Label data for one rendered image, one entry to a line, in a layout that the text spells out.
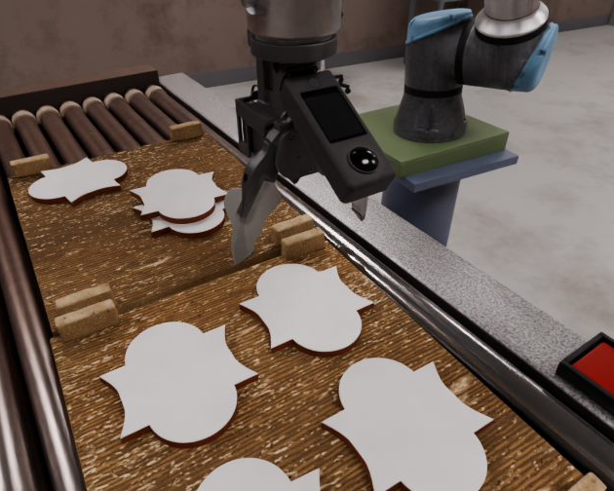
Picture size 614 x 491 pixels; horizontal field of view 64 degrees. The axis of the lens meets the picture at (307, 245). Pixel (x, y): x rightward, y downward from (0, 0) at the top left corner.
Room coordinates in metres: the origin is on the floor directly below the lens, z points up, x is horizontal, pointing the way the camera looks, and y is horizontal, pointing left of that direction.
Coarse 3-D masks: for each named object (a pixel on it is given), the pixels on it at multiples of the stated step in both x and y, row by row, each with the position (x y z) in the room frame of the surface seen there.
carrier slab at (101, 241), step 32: (96, 160) 0.78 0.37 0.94; (128, 160) 0.78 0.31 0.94; (160, 160) 0.78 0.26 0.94; (192, 160) 0.78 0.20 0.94; (224, 160) 0.78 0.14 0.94; (128, 192) 0.67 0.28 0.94; (32, 224) 0.58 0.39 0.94; (64, 224) 0.58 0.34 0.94; (96, 224) 0.58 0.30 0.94; (128, 224) 0.58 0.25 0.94; (224, 224) 0.58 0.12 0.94; (32, 256) 0.50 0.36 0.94; (64, 256) 0.50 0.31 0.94; (96, 256) 0.50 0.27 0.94; (128, 256) 0.50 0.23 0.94; (160, 256) 0.50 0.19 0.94; (192, 256) 0.50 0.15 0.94; (224, 256) 0.50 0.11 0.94; (256, 256) 0.50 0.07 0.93; (64, 288) 0.44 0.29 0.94; (128, 288) 0.44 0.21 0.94; (160, 288) 0.44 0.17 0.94
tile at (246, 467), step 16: (224, 464) 0.21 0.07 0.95; (240, 464) 0.21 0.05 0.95; (256, 464) 0.21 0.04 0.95; (272, 464) 0.21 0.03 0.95; (208, 480) 0.20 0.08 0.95; (224, 480) 0.20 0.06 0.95; (240, 480) 0.20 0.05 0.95; (256, 480) 0.20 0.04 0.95; (272, 480) 0.20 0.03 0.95; (288, 480) 0.20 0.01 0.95; (304, 480) 0.20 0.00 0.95
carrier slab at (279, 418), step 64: (320, 256) 0.50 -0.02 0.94; (128, 320) 0.39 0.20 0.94; (192, 320) 0.39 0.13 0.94; (256, 320) 0.39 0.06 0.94; (384, 320) 0.39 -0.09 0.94; (64, 384) 0.30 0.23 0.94; (256, 384) 0.30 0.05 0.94; (320, 384) 0.30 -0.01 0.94; (448, 384) 0.30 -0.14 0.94; (128, 448) 0.23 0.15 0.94; (192, 448) 0.23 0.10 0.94; (256, 448) 0.23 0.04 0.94; (320, 448) 0.23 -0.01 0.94; (512, 448) 0.23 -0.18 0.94
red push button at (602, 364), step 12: (600, 348) 0.35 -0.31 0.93; (612, 348) 0.35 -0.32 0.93; (588, 360) 0.34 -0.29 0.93; (600, 360) 0.34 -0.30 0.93; (612, 360) 0.34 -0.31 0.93; (588, 372) 0.32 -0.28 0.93; (600, 372) 0.32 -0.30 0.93; (612, 372) 0.32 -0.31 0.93; (600, 384) 0.31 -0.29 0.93; (612, 384) 0.31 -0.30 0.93
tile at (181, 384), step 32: (128, 352) 0.33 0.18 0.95; (160, 352) 0.33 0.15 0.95; (192, 352) 0.33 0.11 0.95; (224, 352) 0.33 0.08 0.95; (128, 384) 0.29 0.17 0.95; (160, 384) 0.29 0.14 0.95; (192, 384) 0.29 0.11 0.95; (224, 384) 0.29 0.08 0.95; (128, 416) 0.26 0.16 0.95; (160, 416) 0.26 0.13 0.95; (192, 416) 0.26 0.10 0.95; (224, 416) 0.26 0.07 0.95
